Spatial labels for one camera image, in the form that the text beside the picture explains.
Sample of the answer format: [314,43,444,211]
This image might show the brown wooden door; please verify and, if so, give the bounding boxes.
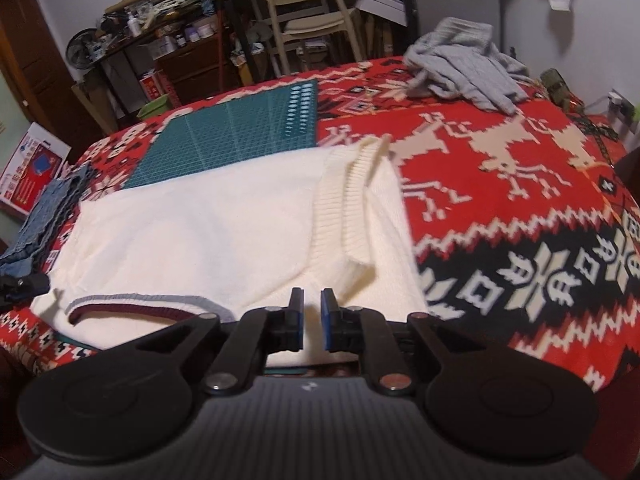
[0,0,101,153]

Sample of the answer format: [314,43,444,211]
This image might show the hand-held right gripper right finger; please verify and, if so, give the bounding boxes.
[320,287,493,393]

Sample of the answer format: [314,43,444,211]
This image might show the black electric fan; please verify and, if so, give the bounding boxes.
[66,27,103,68]

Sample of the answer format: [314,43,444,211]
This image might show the crumpled grey sweater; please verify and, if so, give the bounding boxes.
[402,16,531,116]

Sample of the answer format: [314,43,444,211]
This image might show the green cutting mat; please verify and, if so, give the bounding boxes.
[50,79,321,377]

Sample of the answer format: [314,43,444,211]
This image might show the white knit vest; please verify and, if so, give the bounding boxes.
[31,140,431,368]

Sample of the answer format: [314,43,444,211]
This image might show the black desk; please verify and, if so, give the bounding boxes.
[222,0,421,83]

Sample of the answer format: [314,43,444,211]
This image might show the red mop stick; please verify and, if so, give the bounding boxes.
[216,0,226,93]

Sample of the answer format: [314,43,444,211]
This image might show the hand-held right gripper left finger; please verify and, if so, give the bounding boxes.
[132,287,306,395]

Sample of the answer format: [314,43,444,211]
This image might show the red patterned blanket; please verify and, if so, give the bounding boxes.
[0,55,640,393]

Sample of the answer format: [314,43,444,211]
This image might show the folded blue jeans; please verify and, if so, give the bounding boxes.
[0,164,98,278]

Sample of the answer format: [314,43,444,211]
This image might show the cluttered wooden desk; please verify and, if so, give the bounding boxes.
[95,0,226,121]

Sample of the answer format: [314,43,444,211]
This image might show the dark green object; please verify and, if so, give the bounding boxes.
[541,69,573,106]

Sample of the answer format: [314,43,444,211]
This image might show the red printed carton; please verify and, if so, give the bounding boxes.
[139,70,173,103]

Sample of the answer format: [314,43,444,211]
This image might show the red white printed box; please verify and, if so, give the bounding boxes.
[0,121,72,218]

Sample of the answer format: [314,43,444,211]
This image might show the green waste bin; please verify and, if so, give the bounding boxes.
[136,94,173,120]

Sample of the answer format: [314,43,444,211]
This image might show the white flat box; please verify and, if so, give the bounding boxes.
[356,0,407,26]

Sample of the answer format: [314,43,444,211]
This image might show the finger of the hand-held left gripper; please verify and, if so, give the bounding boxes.
[0,272,51,311]

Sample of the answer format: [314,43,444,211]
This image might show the wooden drawer cabinet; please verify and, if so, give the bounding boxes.
[155,35,236,106]

